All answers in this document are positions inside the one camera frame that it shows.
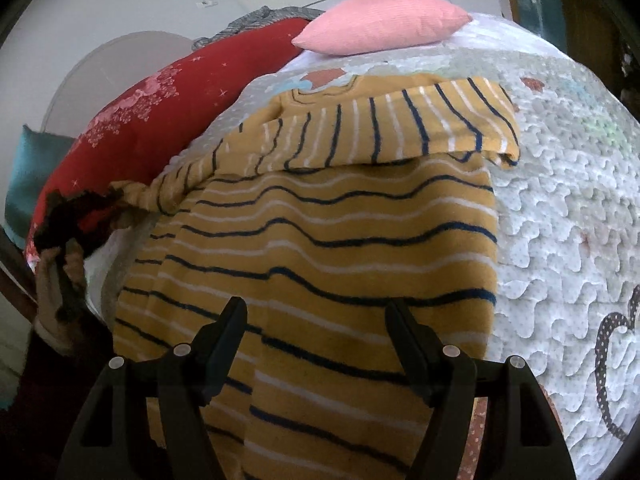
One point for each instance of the teal pillow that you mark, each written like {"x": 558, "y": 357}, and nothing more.
{"x": 35, "y": 175}

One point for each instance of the white round headboard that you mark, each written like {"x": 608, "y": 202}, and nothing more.
{"x": 100, "y": 70}

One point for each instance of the red floral pillow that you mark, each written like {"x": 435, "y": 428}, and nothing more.
{"x": 150, "y": 120}

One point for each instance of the yellow striped shirt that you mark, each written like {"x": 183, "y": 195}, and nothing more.
{"x": 325, "y": 240}

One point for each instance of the pink pillow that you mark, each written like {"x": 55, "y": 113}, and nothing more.
{"x": 380, "y": 22}

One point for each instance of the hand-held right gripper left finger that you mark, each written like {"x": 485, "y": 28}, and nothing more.
{"x": 225, "y": 340}

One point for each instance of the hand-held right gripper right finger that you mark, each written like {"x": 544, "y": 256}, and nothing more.
{"x": 405, "y": 340}

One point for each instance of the white quilted blanket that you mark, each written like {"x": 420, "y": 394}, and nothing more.
{"x": 550, "y": 210}

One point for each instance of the grey ruffled cloth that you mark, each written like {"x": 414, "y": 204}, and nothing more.
{"x": 260, "y": 17}

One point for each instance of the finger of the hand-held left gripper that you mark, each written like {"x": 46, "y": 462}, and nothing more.
{"x": 65, "y": 220}

